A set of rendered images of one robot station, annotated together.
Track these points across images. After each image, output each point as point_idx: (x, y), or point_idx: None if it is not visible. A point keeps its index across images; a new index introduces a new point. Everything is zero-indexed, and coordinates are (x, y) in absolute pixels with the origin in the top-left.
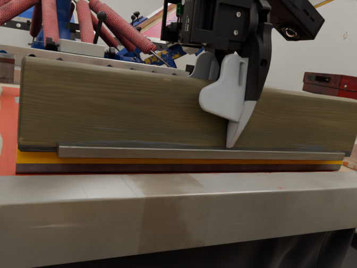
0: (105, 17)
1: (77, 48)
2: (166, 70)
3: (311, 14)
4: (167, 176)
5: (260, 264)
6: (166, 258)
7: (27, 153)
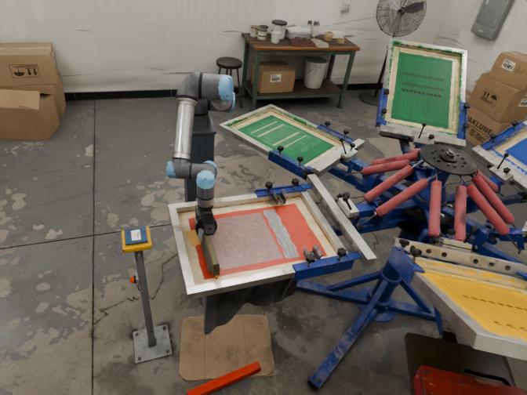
0: (344, 201)
1: (341, 205)
2: (356, 245)
3: (204, 229)
4: (179, 228)
5: None
6: None
7: None
